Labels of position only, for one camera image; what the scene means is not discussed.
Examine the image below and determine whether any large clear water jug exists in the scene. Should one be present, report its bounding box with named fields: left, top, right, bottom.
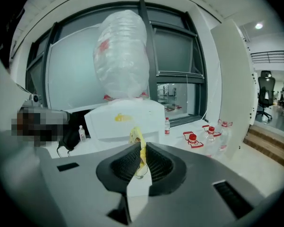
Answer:
left=92, top=9, right=151, bottom=102

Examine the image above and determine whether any grey head-mounted camera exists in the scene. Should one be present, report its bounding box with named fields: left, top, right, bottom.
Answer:
left=20, top=93, right=71, bottom=125

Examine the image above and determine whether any white partition panel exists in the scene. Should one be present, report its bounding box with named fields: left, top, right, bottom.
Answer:
left=210, top=18, right=257, bottom=160

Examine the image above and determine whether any black backpack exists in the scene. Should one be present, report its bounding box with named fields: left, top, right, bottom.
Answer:
left=56, top=123, right=82, bottom=157

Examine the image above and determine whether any white water dispenser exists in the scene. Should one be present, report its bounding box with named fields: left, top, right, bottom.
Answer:
left=83, top=98, right=166, bottom=198

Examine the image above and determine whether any dark window frame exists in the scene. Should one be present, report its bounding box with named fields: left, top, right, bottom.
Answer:
left=25, top=0, right=208, bottom=127

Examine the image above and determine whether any black office chair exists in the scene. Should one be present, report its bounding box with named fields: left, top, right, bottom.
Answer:
left=255, top=70, right=277, bottom=121

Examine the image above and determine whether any wooden step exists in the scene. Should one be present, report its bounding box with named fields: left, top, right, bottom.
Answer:
left=243, top=123, right=284, bottom=173

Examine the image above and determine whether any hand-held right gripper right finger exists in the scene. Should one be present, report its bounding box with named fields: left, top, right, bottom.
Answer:
left=132, top=141, right=275, bottom=227

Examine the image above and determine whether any small clear water bottle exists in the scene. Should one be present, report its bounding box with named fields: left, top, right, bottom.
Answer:
left=164, top=117, right=171, bottom=136
left=78, top=125, right=87, bottom=143

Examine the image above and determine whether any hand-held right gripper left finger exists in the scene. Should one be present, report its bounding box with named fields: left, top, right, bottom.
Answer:
left=39, top=142, right=142, bottom=227

